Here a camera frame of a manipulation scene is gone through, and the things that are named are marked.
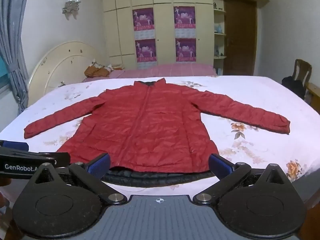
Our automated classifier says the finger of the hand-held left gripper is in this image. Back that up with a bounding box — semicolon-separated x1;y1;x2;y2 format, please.
0;141;29;152

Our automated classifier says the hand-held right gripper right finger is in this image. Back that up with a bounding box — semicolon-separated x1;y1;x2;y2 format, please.
193;154;288;204

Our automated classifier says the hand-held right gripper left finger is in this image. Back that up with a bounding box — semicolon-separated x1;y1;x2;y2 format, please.
32;153;128;204

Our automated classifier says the red puffer jacket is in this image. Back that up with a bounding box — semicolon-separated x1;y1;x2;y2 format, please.
24;78;291;188

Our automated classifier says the window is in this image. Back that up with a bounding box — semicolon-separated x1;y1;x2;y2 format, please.
0;55;10;90

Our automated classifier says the bed with floral sheet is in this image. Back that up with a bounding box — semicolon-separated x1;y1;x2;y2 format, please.
0;75;320;205

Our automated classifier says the cream round headboard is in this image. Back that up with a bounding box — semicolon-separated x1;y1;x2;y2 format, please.
27;41;102;105

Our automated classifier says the orange cushion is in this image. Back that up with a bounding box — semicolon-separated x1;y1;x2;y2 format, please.
84;65;110;78

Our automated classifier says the patterned pillow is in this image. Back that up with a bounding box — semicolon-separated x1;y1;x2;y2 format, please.
100;64;125;72

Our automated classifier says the grey curtain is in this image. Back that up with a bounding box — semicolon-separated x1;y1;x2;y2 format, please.
0;0;32;117

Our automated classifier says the bed with pink sheet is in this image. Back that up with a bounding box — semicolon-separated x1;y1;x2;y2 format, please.
84;63;218;82

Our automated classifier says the black bag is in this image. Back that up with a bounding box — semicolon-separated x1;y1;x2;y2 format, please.
282;76;306;99

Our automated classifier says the wooden furniture piece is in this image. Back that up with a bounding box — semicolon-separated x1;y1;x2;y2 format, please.
306;82;320;117

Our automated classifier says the wooden chair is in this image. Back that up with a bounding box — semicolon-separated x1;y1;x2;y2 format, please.
292;59;313;98

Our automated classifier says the open corner shelf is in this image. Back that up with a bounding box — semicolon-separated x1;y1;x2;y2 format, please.
213;1;227;75

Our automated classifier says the brown wooden door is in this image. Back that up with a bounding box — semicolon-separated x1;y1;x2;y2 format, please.
223;0;258;77

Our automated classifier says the purple wall poster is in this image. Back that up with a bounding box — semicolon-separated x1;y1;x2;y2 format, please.
132;7;154;32
135;39;157;63
175;38;197;62
173;6;196;29

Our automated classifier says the glass wall lamp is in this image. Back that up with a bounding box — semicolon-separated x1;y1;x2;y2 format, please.
62;0;82;20

